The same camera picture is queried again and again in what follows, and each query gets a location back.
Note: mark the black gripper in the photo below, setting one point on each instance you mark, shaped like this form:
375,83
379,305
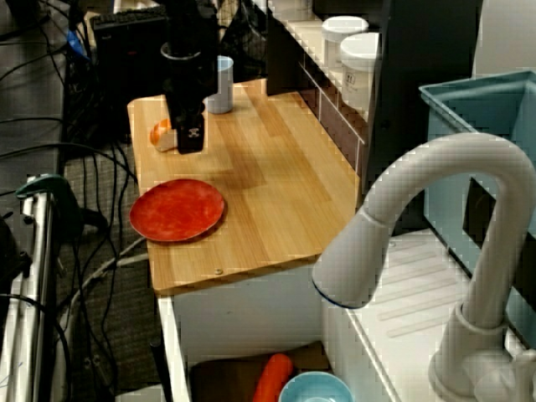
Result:
190,79

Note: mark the light blue plastic cup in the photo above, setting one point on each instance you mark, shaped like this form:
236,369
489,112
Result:
224,92

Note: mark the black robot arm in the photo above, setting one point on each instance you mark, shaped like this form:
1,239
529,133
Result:
188,25

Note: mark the red round plate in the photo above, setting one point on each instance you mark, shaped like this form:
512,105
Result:
176,211

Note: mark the black computer case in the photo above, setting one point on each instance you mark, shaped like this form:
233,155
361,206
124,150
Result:
125,84

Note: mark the green metal clamp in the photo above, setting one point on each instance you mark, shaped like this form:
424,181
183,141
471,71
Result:
50,184

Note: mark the white lidded plastic jar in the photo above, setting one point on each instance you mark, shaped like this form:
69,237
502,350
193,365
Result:
335,29
360,71

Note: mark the white toy kitchen unit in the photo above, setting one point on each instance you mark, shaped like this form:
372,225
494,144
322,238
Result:
251,310

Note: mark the orange toy carrot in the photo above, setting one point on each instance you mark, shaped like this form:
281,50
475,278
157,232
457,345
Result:
272,377

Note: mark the teal plastic bin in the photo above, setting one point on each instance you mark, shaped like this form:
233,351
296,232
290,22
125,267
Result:
452,113

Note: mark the light blue bowl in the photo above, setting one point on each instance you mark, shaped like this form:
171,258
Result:
314,389

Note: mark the light grey kitchen faucet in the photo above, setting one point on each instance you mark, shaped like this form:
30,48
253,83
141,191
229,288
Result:
481,146

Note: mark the aluminium frame rail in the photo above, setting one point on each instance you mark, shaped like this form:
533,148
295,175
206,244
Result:
37,272

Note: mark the black shelf frame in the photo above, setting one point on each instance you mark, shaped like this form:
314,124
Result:
419,63

